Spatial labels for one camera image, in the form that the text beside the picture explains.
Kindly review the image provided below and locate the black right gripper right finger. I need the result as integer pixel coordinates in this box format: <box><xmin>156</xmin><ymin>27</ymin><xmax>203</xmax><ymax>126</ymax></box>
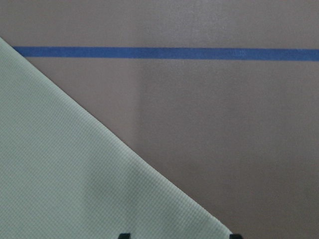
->
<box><xmin>229</xmin><ymin>234</ymin><xmax>240</xmax><ymax>239</ymax></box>

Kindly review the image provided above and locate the olive green long-sleeve shirt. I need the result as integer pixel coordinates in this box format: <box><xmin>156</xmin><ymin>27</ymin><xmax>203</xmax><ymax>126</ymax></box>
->
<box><xmin>0</xmin><ymin>41</ymin><xmax>231</xmax><ymax>239</ymax></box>

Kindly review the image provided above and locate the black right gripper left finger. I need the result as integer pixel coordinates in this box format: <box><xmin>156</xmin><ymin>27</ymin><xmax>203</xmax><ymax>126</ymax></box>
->
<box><xmin>118</xmin><ymin>233</ymin><xmax>131</xmax><ymax>239</ymax></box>

